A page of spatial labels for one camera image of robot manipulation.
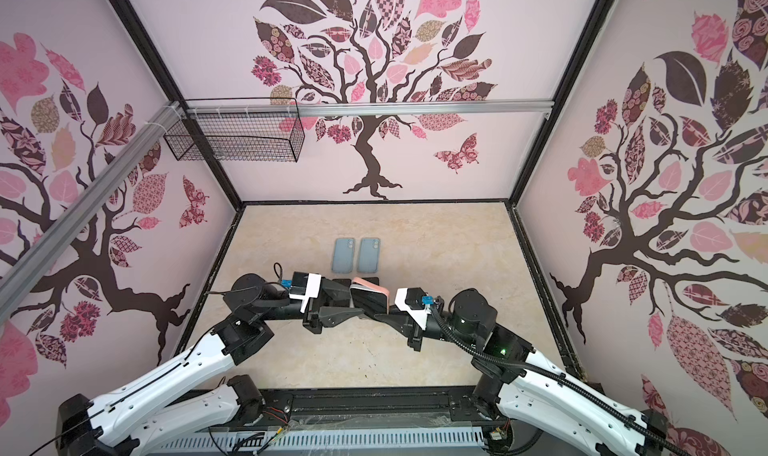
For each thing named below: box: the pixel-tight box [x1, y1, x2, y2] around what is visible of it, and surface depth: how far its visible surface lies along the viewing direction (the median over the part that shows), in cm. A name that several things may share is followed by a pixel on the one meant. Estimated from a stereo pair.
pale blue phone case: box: [357, 237, 381, 274], surface depth 106 cm
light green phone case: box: [332, 238, 355, 274], surface depth 108 cm
